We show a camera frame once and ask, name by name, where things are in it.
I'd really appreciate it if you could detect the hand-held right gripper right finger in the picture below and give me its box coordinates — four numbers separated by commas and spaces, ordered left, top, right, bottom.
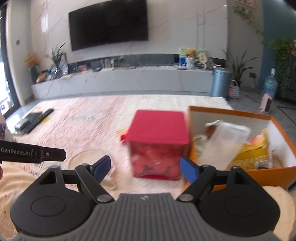
176, 156, 251, 203

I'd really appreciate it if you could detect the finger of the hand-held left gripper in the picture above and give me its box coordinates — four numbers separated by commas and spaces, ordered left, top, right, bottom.
41, 148, 67, 162

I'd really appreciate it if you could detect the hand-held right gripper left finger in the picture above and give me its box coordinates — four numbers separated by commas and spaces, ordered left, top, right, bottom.
38, 155, 115, 204

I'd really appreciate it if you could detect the white plastic-wrapped pack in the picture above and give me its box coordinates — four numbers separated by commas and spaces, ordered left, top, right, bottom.
199, 122, 252, 168

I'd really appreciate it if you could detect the pink storage box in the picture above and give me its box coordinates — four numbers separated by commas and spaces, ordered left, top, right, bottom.
120, 110, 191, 181

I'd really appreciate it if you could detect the yellow snack packet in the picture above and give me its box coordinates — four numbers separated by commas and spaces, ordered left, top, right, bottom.
228, 130, 274, 171

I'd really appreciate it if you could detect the orange cardboard box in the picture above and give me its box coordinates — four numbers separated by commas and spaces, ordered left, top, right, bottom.
187, 106, 296, 193

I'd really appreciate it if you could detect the dark rectangular box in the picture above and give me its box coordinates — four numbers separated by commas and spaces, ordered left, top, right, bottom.
14, 118, 30, 130

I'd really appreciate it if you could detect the cream fleece blanket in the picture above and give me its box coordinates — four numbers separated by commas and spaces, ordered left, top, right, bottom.
0, 160, 296, 241

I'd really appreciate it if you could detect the black remote control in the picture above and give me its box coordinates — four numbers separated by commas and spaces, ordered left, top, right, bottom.
24, 109, 54, 134

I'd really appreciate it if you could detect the brown loaf-shaped ornament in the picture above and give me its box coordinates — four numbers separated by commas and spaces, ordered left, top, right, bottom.
36, 72, 50, 83

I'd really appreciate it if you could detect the dark vase with dried flowers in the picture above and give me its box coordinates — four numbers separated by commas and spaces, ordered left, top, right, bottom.
24, 52, 41, 82

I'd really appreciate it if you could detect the glass sliding door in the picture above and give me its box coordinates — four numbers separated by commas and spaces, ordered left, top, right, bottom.
0, 5, 20, 116

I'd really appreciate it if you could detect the pink woven basket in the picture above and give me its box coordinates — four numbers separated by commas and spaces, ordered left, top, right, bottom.
229, 80, 240, 99

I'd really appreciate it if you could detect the grey marble television cabinet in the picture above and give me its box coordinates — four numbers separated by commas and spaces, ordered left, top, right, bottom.
31, 53, 214, 100

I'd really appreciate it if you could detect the grey trash can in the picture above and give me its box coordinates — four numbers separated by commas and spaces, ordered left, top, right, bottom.
211, 67, 233, 98

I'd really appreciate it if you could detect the green plant in glass vase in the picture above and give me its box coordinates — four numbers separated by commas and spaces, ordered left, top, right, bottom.
46, 42, 67, 70

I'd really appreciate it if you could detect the white router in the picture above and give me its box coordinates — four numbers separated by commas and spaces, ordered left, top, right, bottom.
100, 58, 115, 70

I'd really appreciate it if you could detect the small pink heater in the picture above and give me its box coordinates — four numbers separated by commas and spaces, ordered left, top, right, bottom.
259, 93, 273, 113

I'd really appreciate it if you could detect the teddy bear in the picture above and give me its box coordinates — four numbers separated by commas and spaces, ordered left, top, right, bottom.
186, 48, 197, 69

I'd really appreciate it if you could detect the colourful picture board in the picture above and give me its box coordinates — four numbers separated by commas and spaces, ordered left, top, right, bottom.
179, 47, 207, 67

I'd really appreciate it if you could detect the long-leaf potted plant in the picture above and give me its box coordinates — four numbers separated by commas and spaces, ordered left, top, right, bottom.
222, 49, 258, 87

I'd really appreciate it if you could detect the blue water bottle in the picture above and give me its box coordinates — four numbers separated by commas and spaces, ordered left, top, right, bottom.
264, 67, 278, 100

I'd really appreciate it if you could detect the black television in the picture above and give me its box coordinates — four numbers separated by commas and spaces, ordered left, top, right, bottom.
68, 0, 149, 52

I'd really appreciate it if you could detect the bushy green plant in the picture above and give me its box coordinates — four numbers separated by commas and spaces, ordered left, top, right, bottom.
264, 38, 296, 91

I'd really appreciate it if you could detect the hanging vine plant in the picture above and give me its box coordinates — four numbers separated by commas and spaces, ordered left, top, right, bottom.
232, 5, 264, 35

